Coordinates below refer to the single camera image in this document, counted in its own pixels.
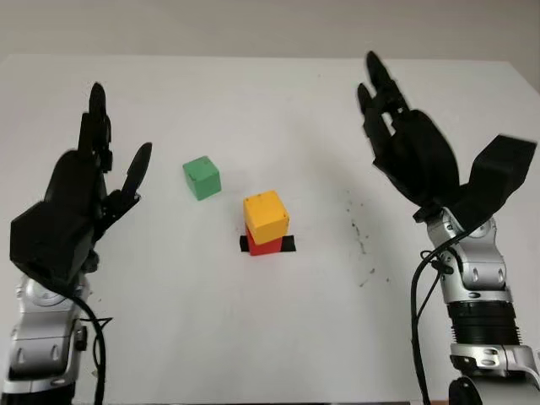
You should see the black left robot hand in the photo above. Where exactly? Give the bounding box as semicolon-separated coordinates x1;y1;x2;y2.
41;82;154;274

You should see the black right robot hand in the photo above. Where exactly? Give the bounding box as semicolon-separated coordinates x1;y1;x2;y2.
356;51;461;223

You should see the green wooden block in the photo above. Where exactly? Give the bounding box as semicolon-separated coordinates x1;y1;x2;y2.
182;155;222;202

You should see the yellow wooden block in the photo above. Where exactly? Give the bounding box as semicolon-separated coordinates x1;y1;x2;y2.
243;190;292;245

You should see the red wooden block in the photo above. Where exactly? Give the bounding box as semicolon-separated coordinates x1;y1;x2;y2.
246;229;283;257

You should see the black tape strip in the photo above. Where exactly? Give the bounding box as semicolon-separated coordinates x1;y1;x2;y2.
239;235;297;254

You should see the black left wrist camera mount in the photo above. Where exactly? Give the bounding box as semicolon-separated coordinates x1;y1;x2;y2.
8;197;96;296

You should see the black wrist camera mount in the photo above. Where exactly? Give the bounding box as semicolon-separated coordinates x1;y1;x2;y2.
8;197;96;296
446;134;539;235

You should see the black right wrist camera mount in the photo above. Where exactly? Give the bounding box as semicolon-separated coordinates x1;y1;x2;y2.
446;134;539;235

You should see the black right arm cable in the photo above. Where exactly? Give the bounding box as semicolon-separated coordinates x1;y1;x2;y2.
409;235;466;405

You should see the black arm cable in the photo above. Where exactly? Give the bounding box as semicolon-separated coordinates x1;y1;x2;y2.
409;235;466;405
62;290;114;405

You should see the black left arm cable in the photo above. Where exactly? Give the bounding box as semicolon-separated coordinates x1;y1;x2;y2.
62;290;114;405

